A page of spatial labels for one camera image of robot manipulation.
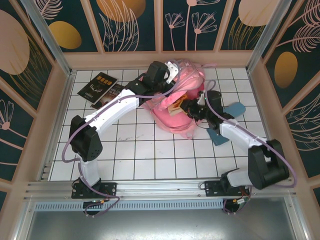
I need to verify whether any pink student backpack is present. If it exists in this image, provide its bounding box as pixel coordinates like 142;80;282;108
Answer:
142;57;218;140

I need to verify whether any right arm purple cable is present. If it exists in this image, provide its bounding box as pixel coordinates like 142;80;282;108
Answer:
203;79;299;216

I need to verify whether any aluminium mounting rail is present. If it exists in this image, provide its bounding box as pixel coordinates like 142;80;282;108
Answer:
23;176;298;201

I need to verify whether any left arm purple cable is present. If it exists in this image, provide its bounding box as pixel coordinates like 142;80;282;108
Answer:
61;58;186;218

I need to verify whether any aluminium side rail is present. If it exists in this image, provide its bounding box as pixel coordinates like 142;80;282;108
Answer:
37;71;77;182

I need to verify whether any aluminium corner post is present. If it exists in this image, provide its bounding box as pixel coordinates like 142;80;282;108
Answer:
19;0;77;78
246;0;300;74

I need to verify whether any black book gold Chinese title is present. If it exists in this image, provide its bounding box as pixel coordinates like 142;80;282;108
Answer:
76;71;119;105

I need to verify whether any tan paperback book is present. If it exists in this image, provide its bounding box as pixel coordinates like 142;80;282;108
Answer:
167;103;185;118

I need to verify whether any grey slotted cable duct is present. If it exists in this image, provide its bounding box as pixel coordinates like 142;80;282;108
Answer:
33;199;225;212

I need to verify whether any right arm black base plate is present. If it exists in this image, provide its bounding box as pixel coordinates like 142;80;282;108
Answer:
204;179;251;198

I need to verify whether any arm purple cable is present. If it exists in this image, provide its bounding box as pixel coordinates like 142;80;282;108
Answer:
61;58;186;218
203;79;299;216

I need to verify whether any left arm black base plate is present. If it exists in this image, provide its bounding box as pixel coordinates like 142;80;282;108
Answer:
71;181;118;200

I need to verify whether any dark book white English title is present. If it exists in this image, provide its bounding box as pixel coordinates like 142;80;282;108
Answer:
90;84;126;110

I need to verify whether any grey metal sheet panel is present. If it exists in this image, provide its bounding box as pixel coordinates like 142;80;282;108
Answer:
14;197;311;240

